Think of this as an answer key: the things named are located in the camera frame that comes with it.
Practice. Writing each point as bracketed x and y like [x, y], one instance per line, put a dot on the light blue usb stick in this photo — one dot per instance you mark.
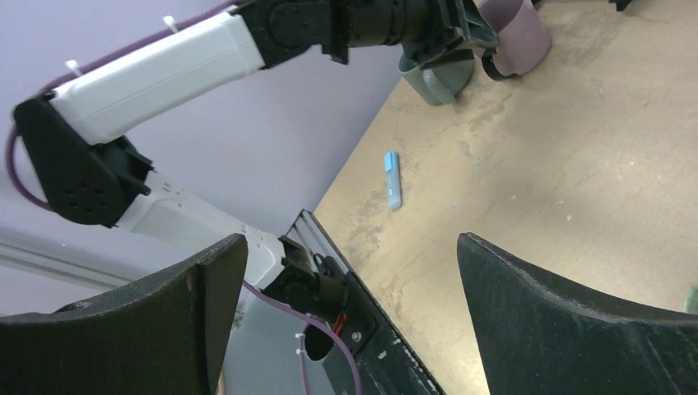
[393, 180]

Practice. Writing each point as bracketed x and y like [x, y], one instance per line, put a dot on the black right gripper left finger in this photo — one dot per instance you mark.
[166, 333]

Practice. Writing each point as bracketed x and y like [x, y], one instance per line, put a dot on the purple mug black handle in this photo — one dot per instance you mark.
[524, 41]

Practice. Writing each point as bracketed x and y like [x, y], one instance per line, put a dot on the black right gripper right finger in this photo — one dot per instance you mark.
[541, 333]

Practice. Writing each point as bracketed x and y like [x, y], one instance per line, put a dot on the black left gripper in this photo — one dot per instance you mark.
[431, 32]

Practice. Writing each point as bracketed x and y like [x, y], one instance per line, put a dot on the grey-green ceramic mug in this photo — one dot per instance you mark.
[437, 85]

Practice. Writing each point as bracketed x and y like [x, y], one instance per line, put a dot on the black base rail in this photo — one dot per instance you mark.
[384, 358]

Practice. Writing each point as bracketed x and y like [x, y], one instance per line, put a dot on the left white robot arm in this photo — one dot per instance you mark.
[74, 130]

